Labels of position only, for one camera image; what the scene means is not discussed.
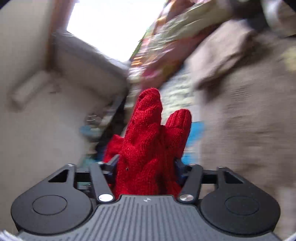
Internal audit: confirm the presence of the red knit sweater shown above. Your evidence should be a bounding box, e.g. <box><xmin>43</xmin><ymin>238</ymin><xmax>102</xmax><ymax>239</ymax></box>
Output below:
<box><xmin>103</xmin><ymin>88</ymin><xmax>192</xmax><ymax>198</ymax></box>

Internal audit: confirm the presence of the grey cartoon print blanket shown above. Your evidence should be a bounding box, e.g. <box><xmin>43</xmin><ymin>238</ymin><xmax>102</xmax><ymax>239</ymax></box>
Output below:
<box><xmin>161</xmin><ymin>31</ymin><xmax>295</xmax><ymax>209</ymax></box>

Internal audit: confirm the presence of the floral pink quilt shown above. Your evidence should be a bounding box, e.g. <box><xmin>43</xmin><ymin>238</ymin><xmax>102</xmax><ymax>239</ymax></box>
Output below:
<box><xmin>127</xmin><ymin>1</ymin><xmax>232</xmax><ymax>90</ymax></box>

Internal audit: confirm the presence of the folded beige cloth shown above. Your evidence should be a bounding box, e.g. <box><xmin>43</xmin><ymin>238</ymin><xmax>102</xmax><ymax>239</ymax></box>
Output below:
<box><xmin>185</xmin><ymin>20</ymin><xmax>257</xmax><ymax>90</ymax></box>

